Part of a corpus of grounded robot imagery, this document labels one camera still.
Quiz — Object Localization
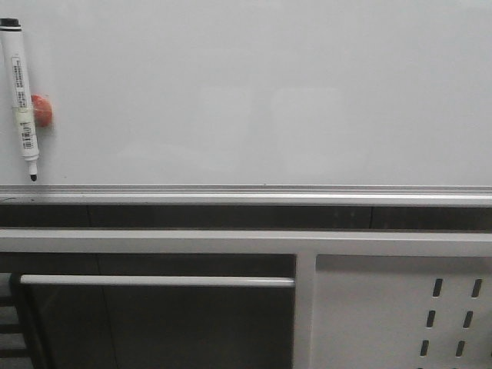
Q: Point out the white whiteboard marker pen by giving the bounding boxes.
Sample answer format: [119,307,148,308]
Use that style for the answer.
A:
[1,18,39,182]

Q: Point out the red round magnet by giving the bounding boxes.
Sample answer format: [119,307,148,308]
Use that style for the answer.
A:
[31,95,53,128]

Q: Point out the whiteboard with aluminium frame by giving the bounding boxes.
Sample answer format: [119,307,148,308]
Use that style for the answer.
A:
[1,1,491,207]

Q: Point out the white horizontal metal rod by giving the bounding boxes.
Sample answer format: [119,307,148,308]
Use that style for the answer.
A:
[20,274,295,288]

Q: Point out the white perforated metal panel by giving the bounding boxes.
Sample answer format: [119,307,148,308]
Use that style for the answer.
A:
[311,255,491,368]

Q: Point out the white metal stand frame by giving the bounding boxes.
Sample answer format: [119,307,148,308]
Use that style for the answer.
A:
[1,228,491,368]

